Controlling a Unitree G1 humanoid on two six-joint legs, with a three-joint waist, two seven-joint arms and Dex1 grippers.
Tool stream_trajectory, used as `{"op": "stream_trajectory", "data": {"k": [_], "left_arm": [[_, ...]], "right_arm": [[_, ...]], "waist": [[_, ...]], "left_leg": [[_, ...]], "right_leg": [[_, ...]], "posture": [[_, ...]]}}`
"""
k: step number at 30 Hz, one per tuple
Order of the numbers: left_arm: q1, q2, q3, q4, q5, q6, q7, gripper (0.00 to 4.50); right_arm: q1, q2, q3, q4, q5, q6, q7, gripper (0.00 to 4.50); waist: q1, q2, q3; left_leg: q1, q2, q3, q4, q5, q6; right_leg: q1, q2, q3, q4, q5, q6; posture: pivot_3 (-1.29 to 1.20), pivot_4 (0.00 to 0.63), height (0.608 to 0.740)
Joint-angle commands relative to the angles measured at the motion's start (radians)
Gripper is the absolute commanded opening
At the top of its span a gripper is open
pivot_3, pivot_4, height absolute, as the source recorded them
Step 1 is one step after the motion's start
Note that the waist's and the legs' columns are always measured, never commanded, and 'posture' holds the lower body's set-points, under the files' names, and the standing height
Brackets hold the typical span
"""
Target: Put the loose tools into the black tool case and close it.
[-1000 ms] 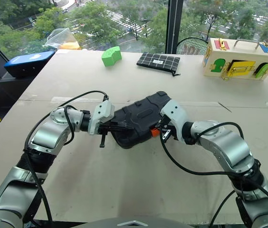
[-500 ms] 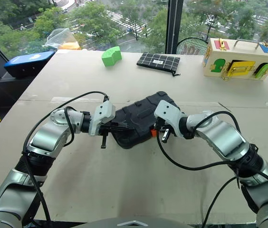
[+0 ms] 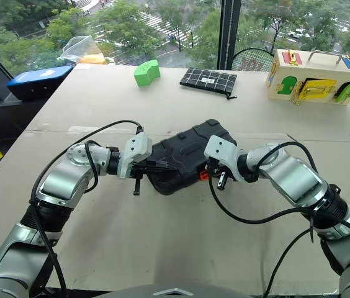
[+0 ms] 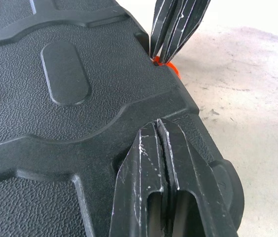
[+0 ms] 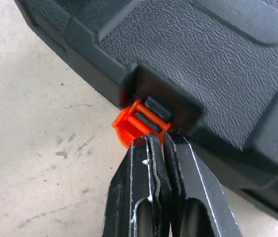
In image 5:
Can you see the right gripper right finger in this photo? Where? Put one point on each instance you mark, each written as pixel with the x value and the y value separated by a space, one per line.
pixel 198 197

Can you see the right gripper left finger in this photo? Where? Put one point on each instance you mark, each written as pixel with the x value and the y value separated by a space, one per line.
pixel 134 187

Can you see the orange tool case latch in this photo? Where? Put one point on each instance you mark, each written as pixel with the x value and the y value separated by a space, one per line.
pixel 126 128

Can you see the black plastic tool case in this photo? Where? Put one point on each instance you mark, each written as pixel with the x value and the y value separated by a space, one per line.
pixel 190 61

